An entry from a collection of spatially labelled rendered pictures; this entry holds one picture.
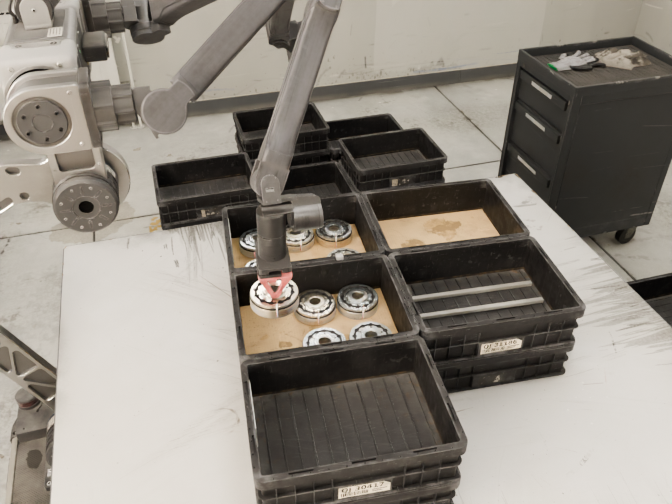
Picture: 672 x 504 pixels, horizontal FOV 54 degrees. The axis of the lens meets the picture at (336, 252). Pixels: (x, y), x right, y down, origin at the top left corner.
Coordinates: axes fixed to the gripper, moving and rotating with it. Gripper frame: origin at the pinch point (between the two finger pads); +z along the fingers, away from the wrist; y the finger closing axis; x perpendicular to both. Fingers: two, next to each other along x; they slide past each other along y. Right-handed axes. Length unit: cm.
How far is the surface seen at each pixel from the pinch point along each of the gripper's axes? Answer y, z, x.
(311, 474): -38.0, 11.5, -1.9
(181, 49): 313, 66, 23
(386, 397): -15.5, 21.4, -22.2
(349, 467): -37.9, 11.3, -8.8
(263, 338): 7.5, 22.4, 2.2
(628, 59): 142, 14, -171
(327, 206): 51, 15, -21
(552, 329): -6, 16, -64
